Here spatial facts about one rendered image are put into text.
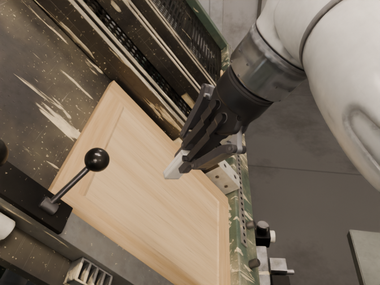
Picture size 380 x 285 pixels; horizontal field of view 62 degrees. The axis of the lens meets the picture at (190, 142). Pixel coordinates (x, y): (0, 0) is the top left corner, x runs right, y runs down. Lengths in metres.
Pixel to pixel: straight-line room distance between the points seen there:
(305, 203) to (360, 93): 2.19
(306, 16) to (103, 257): 0.48
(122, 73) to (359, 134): 0.75
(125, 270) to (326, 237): 1.78
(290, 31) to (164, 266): 0.56
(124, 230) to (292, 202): 1.83
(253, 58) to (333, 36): 0.12
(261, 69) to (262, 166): 2.27
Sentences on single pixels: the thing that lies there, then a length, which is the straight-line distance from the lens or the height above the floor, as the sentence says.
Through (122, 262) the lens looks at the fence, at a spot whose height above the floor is 1.23.
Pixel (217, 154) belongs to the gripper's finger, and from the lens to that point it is 0.44.
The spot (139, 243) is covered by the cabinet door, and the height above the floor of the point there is 1.18.
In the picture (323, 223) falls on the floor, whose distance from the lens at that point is 2.33.
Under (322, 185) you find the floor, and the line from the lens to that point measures 2.58.
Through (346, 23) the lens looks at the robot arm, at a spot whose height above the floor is 1.66.
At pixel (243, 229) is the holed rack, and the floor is 0.89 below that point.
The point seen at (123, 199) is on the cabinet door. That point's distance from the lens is 0.71.
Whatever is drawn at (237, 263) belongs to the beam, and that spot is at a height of 0.90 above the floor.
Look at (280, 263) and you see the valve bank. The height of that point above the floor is 0.76.
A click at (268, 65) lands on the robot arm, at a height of 1.59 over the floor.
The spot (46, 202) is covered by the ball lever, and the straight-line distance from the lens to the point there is 0.53.
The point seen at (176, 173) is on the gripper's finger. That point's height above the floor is 1.37.
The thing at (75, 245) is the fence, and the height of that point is 1.31.
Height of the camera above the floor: 1.74
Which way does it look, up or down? 38 degrees down
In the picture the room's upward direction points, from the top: 3 degrees counter-clockwise
